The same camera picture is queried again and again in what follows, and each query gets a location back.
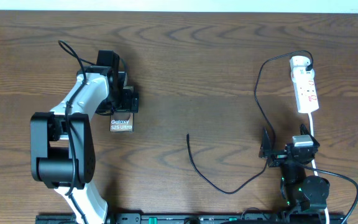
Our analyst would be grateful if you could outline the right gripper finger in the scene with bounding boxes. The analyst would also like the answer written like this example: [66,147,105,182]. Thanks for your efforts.
[259,128,272,158]
[300,124,319,146]

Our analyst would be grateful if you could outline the black charger cable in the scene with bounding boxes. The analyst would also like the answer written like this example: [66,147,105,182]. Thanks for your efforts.
[186,50,314,195]

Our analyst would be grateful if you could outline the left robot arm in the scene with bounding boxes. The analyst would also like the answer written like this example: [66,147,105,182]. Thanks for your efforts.
[30,50,139,223]

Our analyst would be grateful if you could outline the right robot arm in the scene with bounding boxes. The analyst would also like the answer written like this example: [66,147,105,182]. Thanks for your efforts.
[259,124,330,222]

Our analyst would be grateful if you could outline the white power strip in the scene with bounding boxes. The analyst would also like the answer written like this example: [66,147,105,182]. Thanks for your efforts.
[290,55,319,114]

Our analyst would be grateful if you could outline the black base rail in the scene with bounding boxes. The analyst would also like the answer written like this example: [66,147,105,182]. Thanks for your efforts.
[35,212,347,224]

